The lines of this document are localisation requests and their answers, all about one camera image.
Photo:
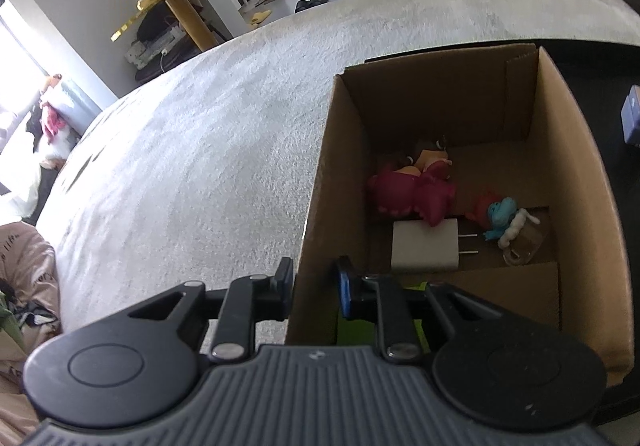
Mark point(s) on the green block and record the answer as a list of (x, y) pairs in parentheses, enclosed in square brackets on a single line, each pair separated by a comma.
[(382, 328)]

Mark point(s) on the white power strip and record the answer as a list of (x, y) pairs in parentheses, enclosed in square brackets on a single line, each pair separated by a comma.
[(150, 48)]

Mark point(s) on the pink plush toy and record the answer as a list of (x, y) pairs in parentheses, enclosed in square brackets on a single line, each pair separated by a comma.
[(50, 118)]

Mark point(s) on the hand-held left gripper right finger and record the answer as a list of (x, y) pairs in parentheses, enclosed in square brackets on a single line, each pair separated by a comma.
[(345, 291)]

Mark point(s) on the beige slippers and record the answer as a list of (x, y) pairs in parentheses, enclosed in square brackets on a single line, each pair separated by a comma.
[(255, 15)]

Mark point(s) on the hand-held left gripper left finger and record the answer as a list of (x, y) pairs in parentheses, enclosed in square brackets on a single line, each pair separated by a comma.
[(285, 278)]

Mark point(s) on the pink printed cloth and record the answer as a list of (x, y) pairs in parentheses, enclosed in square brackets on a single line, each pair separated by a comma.
[(25, 326)]

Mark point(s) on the black shoes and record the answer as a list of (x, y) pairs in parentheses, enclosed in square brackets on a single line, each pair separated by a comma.
[(310, 2)]

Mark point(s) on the white charger plug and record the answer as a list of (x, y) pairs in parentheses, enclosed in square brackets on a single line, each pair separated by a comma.
[(425, 246)]

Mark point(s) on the pink costume figurine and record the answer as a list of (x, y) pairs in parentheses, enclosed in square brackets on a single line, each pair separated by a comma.
[(410, 196)]

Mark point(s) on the red and blue figurine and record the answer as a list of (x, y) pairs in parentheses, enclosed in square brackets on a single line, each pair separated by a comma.
[(492, 216)]

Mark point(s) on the brown haired doll figurine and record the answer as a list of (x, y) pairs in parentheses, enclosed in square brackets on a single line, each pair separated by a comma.
[(432, 157)]

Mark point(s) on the white fluffy blanket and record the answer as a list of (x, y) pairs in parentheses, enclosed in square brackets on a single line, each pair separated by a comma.
[(200, 151)]

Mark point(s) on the lavender cube toy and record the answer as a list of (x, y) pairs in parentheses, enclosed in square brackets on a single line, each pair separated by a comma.
[(631, 118)]

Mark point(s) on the brown cardboard box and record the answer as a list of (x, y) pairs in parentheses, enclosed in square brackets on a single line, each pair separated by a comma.
[(565, 176)]

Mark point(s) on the round gold table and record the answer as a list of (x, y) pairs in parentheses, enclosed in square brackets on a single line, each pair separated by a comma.
[(190, 11)]

